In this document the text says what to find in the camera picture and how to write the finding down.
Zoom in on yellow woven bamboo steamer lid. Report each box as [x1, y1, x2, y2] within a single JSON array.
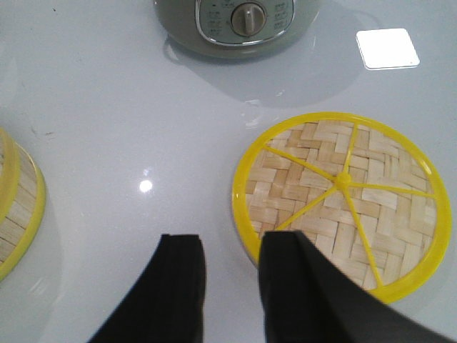
[[232, 111, 452, 303]]

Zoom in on grey-green electric cooking pot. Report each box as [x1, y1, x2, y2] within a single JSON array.
[[154, 0, 321, 59]]

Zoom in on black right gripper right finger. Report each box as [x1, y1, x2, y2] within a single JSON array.
[[258, 232, 449, 342]]

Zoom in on bamboo steamer drawer yellow rims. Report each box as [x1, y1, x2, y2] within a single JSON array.
[[1, 129, 46, 279]]

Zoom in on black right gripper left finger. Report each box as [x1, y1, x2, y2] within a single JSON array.
[[90, 234, 206, 342]]

